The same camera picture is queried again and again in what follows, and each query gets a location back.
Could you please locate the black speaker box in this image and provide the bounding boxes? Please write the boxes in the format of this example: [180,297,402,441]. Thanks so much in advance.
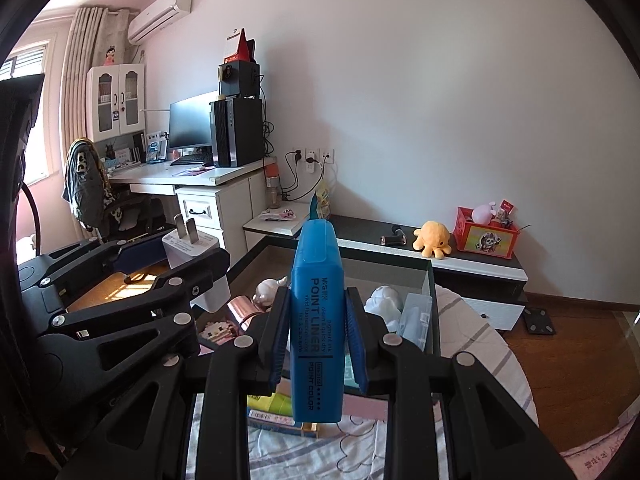
[218,60,262,100]

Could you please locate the black office chair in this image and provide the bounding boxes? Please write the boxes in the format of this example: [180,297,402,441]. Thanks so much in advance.
[62,140,169,247]

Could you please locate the pale pink bedding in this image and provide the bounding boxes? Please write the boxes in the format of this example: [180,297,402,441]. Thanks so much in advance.
[559,399,640,480]

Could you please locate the white charger plug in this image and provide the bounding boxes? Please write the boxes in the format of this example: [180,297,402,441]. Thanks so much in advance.
[161,213,231,311]

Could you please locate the black white low cabinet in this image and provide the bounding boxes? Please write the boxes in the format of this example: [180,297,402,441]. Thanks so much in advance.
[243,204,530,332]

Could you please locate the orange capped bottle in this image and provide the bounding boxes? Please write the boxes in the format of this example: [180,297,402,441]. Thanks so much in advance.
[265,162,282,211]

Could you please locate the beige curtain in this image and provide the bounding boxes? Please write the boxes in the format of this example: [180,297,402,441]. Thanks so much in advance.
[60,7,132,241]

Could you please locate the white bear figurine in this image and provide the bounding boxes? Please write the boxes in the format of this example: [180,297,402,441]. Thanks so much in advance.
[364,285,406,334]

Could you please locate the black computer tower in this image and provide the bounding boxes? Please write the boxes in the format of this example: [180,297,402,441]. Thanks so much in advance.
[209,96,265,169]

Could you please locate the pink box with dark inside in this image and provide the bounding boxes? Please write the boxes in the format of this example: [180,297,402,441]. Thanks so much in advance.
[227,237,442,424]

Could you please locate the blue box on stand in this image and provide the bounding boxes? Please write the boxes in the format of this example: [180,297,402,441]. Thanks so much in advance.
[145,131,168,164]

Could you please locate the white glass-door cabinet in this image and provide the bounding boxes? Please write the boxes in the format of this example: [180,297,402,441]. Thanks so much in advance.
[85,62,147,144]

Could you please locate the yellow highlighter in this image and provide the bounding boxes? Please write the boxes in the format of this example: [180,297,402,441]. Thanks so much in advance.
[247,392,296,416]

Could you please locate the rose gold cylinder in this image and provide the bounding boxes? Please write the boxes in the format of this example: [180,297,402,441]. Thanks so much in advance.
[227,295,271,332]

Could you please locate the blue highlighter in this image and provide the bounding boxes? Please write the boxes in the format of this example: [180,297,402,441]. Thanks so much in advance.
[289,219,346,424]

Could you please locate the white desk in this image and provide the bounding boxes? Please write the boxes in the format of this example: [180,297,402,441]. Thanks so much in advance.
[107,157,279,267]

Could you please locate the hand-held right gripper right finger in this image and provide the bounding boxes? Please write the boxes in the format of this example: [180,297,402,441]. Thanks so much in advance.
[345,287,577,480]

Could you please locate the black floor scale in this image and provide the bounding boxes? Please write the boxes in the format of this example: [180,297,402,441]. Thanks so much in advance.
[522,306,558,336]

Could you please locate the red desk calendar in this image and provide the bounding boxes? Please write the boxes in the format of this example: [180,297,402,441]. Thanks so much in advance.
[223,27,259,65]

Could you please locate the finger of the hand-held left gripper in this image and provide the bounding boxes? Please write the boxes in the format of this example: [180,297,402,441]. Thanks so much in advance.
[17,236,170,293]
[37,247,232,362]

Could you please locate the blue yellow snack bag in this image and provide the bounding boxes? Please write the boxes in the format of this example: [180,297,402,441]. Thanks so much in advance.
[309,180,334,221]

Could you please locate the red storage box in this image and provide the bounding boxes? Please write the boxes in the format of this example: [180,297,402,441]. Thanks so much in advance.
[453,206,522,260]

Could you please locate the pink white block figure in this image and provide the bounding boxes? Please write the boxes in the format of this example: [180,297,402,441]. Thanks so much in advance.
[198,319,239,346]

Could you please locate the dark jacket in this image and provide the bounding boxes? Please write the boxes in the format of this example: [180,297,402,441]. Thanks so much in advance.
[62,140,109,227]

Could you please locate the black power cable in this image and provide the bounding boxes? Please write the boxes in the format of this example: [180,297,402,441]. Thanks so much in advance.
[279,152,327,202]

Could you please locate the window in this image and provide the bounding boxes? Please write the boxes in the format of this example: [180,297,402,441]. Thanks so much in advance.
[0,42,52,187]

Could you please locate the clear plastic case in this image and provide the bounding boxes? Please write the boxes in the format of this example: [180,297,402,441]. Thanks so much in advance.
[397,292,434,351]

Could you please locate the white wall outlets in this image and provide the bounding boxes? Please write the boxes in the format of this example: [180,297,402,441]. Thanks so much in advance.
[291,147,335,174]

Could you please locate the black monitor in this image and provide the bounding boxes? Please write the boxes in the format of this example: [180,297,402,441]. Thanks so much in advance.
[168,91,220,157]

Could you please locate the pink plush toy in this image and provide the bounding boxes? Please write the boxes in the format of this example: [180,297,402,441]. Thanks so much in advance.
[470,201,497,225]

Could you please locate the white air conditioner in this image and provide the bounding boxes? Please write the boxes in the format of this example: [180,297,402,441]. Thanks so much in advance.
[126,0,194,45]

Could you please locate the orange octopus plush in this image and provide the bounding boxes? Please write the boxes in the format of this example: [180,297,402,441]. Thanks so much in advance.
[412,221,454,260]

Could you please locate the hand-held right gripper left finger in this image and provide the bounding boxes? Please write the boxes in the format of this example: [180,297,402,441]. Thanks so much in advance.
[60,287,292,480]

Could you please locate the small blue orange carton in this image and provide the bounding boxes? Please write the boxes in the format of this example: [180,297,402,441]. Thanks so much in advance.
[247,407,321,439]

